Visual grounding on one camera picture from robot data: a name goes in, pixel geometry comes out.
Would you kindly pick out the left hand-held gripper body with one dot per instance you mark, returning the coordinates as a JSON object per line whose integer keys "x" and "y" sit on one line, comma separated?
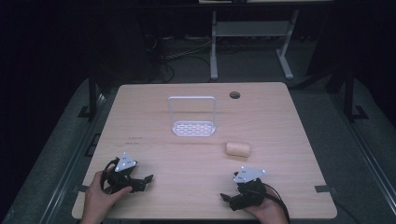
{"x": 124, "y": 174}

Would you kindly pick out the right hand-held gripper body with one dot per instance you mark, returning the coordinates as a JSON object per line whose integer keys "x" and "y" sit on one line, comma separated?
{"x": 249, "y": 189}

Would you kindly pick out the person's right hand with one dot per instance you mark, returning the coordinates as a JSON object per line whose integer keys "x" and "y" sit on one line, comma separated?
{"x": 269, "y": 211}

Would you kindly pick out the person's left hand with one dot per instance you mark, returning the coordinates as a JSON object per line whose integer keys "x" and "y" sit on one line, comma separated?
{"x": 99, "y": 199}

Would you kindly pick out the grey tape strip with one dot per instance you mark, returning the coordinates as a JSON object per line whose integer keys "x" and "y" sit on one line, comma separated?
{"x": 81, "y": 188}
{"x": 322, "y": 188}

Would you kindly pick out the black metal stand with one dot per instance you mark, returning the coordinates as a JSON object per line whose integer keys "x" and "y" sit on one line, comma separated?
{"x": 350, "y": 93}
{"x": 92, "y": 96}

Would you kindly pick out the aluminium floor rail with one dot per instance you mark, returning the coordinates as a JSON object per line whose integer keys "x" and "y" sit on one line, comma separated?
{"x": 364, "y": 149}
{"x": 71, "y": 161}

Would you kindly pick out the grey metal desk frame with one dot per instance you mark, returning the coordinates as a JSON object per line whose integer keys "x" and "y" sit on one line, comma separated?
{"x": 249, "y": 28}

